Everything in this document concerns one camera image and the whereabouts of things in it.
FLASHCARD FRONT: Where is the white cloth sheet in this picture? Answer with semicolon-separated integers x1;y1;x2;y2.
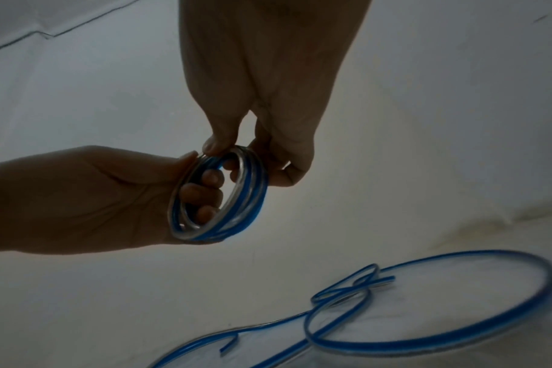
0;0;552;368

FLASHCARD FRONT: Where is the blue and clear strip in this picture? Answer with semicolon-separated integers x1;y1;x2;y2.
167;144;270;245

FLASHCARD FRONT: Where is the blue strip in large loop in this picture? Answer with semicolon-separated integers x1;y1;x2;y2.
303;249;552;357

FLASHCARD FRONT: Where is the person's right hand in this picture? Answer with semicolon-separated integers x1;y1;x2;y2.
180;0;372;188

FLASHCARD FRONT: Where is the blue strip with hooked end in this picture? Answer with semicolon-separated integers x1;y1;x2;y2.
146;263;397;368

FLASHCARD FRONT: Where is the person's left hand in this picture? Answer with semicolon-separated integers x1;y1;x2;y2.
0;145;224;254

